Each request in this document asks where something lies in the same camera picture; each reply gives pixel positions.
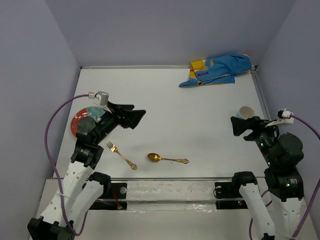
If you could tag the blue pikachu placemat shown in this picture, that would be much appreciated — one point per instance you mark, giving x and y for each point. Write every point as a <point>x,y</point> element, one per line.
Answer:
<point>217,70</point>

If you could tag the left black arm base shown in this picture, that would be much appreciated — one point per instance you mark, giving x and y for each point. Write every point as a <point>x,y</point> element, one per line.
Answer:
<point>113,198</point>

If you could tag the blue mug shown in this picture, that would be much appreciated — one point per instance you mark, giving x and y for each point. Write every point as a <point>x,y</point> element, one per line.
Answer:
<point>245,112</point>

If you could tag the metal table rail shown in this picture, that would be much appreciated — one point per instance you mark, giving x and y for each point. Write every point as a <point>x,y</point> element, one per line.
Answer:
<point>253,72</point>

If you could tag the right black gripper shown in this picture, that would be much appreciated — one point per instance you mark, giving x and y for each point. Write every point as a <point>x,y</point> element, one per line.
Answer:
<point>256,123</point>

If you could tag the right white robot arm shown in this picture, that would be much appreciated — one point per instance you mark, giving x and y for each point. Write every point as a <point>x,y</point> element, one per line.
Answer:
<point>282,153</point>

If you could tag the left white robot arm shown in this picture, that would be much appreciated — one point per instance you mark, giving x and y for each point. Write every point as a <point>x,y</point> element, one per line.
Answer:
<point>82,185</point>

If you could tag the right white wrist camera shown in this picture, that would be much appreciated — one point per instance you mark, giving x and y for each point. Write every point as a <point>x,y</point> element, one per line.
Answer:
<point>283,118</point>

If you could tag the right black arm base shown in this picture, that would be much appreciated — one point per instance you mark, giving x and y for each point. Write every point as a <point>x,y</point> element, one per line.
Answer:
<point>227,197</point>

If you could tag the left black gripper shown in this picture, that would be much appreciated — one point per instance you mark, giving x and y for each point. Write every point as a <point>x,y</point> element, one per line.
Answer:
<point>131,117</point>

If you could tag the red and teal plate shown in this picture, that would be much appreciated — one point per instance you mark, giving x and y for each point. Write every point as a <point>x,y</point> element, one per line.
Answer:
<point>87,114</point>

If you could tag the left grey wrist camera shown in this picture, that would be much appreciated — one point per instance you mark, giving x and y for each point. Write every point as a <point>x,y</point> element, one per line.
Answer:
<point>101,98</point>

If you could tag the gold fork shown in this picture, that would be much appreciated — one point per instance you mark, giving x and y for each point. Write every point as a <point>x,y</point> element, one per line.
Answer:
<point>114,149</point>

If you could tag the gold spoon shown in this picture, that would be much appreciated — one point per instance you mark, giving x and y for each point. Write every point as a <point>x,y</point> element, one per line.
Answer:
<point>154,157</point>

